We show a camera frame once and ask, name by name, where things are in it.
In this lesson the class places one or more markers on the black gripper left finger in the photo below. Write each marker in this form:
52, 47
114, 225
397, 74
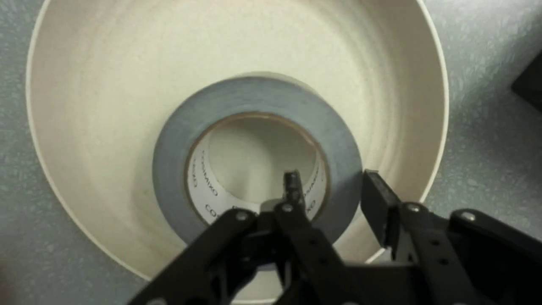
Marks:
306, 248

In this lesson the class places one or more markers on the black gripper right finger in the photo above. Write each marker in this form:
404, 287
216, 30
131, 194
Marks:
429, 248

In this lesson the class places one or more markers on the black tape roll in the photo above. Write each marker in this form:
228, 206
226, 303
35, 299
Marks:
255, 96

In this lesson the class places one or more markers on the cream white plate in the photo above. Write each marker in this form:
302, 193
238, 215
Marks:
113, 113

